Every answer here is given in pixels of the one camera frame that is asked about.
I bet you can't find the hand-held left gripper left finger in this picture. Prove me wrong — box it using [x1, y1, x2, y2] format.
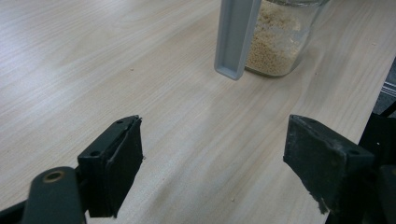
[77, 114, 145, 218]

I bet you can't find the glass jar with grey lid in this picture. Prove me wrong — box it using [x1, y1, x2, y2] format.
[214, 0, 332, 81]

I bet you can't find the glass jar with grains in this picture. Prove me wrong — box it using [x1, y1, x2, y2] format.
[245, 0, 305, 77]

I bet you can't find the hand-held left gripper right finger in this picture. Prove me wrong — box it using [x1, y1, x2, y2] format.
[282, 114, 376, 216]

